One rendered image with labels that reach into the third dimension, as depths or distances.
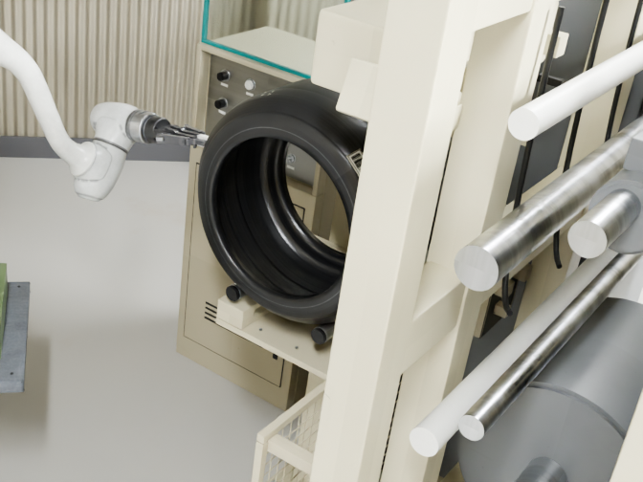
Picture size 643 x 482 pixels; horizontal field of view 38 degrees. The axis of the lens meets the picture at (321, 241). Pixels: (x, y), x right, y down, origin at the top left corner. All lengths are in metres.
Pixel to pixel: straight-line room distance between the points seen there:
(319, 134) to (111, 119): 0.75
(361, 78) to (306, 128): 0.52
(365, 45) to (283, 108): 0.49
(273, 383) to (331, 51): 1.96
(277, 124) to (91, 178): 0.66
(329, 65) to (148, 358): 2.19
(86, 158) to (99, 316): 1.50
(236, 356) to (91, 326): 0.68
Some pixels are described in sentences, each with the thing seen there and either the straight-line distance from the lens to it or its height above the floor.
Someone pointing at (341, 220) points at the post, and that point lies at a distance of 2.70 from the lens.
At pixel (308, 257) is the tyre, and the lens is 2.65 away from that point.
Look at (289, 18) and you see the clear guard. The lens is 3.06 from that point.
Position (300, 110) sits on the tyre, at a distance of 2.20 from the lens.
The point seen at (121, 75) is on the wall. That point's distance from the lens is 5.28.
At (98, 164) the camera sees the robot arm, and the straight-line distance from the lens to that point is 2.66.
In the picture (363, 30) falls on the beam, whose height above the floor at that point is 1.77.
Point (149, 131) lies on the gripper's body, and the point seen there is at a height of 1.23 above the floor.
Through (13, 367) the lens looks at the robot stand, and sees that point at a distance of 2.68.
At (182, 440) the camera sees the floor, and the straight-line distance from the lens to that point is 3.44.
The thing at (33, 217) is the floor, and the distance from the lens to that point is 4.81.
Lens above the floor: 2.23
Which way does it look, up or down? 28 degrees down
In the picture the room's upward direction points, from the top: 8 degrees clockwise
